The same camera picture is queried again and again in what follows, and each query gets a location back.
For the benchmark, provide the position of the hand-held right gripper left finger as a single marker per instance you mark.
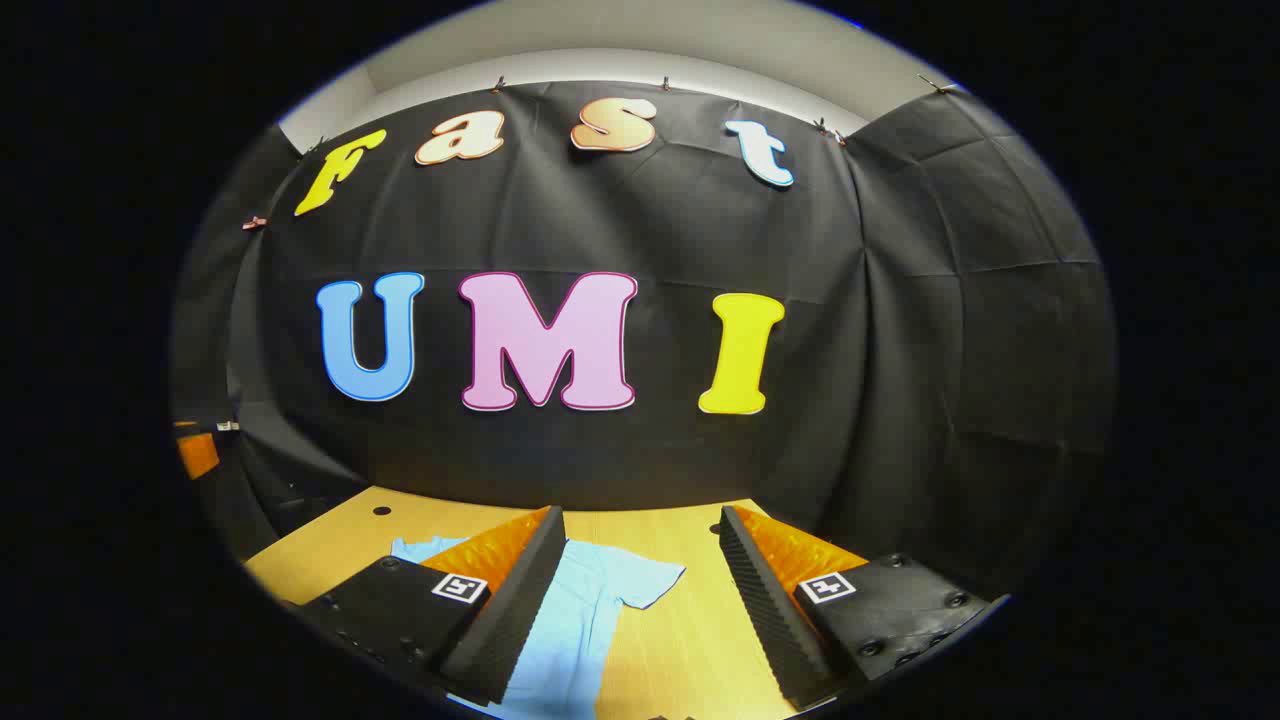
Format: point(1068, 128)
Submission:
point(510, 620)

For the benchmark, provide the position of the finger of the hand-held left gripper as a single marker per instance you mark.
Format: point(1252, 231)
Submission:
point(198, 455)

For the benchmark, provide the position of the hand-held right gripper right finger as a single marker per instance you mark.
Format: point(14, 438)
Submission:
point(765, 620)

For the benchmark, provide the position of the light blue T-shirt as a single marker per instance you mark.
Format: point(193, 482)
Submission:
point(575, 640)

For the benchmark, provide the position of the black backdrop cloth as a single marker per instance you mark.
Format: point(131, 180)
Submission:
point(650, 220)

